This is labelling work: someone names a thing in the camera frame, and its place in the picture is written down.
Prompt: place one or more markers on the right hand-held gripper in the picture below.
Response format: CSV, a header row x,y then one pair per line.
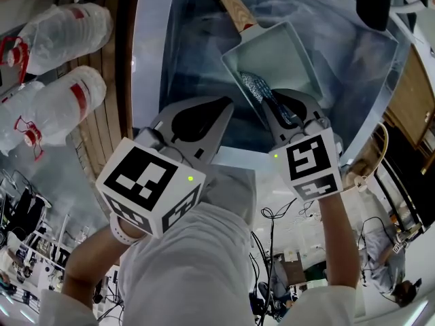
x,y
309,161

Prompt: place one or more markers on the round wooden bowl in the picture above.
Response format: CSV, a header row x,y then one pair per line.
x,y
363,161

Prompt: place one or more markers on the white wristband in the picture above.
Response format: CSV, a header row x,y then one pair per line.
x,y
122,233

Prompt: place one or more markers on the person's left forearm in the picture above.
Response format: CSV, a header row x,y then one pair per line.
x,y
95,260

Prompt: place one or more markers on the blue mesh scrubber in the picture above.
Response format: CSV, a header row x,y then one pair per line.
x,y
253,85

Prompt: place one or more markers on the wooden cabinet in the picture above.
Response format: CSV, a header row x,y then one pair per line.
x,y
414,97

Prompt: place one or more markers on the clear plastic bottle red cap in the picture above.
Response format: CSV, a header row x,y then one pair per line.
x,y
68,104
17,114
68,36

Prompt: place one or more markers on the person's right forearm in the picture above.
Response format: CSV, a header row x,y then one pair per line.
x,y
340,243

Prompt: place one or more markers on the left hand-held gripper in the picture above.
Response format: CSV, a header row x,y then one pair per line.
x,y
149,182

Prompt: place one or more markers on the person's white coat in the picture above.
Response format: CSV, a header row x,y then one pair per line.
x,y
190,267

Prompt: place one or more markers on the steel sink basin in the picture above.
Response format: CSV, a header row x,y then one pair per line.
x,y
190,46

